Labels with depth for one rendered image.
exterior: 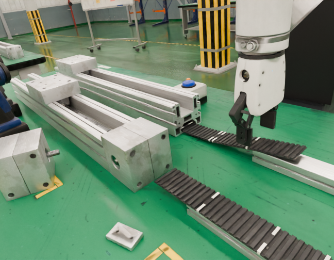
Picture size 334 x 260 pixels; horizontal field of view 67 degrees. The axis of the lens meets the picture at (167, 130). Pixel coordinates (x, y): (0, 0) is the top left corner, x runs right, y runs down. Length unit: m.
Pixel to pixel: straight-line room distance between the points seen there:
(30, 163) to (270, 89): 0.46
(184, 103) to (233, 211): 0.37
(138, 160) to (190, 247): 0.17
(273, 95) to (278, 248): 0.25
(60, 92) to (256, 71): 0.56
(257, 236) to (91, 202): 0.29
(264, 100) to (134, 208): 0.29
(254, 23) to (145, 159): 0.29
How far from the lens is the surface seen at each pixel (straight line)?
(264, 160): 0.54
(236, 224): 0.38
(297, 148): 0.53
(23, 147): 0.56
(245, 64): 0.45
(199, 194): 0.42
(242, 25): 0.44
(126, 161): 0.45
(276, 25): 0.44
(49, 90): 0.80
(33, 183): 0.58
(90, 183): 0.55
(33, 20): 10.73
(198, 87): 0.79
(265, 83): 0.46
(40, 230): 0.50
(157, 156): 0.50
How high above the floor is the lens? 1.10
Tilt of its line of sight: 28 degrees down
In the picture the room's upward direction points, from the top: 8 degrees counter-clockwise
